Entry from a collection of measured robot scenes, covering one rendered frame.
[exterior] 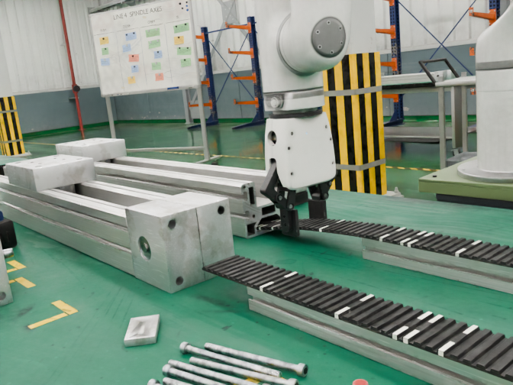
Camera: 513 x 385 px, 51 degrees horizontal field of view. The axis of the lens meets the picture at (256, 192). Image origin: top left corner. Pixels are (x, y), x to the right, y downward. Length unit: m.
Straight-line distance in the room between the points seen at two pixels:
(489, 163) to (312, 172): 0.38
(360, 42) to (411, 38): 5.53
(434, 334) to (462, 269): 0.20
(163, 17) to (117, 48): 0.78
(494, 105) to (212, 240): 0.56
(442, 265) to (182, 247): 0.30
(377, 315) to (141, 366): 0.21
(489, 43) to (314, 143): 0.39
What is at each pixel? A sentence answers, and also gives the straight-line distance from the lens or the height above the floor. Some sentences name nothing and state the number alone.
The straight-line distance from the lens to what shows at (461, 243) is 0.66.
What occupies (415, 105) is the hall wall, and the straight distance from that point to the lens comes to 9.50.
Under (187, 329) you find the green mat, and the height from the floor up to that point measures 0.78.
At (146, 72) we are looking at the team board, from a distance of 6.69.
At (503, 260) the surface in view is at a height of 0.81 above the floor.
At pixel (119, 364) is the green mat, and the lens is 0.53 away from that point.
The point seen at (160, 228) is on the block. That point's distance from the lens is 0.64.
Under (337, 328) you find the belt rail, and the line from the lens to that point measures 0.51.
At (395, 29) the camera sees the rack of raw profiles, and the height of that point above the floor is 1.51.
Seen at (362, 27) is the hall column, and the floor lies 1.28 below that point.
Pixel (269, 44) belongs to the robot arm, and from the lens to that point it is 0.73.
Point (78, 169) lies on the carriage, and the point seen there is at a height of 0.89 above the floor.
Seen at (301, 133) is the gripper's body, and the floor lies 0.94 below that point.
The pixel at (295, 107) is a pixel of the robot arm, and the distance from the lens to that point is 0.73.
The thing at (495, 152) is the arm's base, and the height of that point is 0.85.
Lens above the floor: 1.02
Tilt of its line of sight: 12 degrees down
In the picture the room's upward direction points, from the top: 6 degrees counter-clockwise
